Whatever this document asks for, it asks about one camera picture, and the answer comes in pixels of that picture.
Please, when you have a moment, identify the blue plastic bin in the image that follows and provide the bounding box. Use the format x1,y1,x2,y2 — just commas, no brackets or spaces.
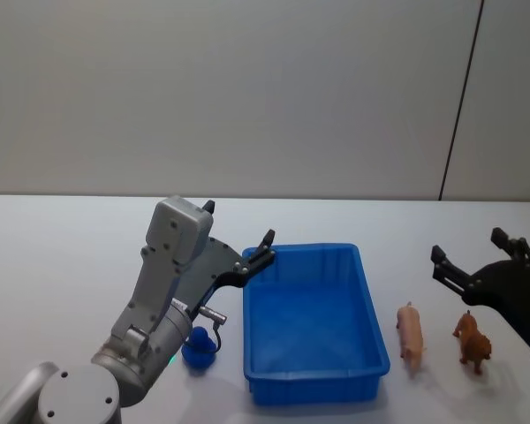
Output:
241,241,391,407

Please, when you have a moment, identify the blue toy duck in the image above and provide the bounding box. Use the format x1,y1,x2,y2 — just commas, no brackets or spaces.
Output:
180,325,218,370

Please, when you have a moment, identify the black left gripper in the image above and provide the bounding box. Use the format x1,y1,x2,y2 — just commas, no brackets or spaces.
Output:
175,199,278,320

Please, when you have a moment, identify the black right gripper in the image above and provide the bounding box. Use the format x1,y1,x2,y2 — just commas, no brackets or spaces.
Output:
430,226,530,351

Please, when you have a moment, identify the brown toy lion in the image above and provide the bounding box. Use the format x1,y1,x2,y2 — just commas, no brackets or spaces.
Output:
450,310,493,376

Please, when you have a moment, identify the thin dark cable silver plug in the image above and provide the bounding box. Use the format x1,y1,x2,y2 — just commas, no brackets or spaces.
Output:
184,304,229,355

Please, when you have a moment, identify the pink toy pig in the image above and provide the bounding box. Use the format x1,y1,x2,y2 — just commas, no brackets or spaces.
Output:
395,301,428,377

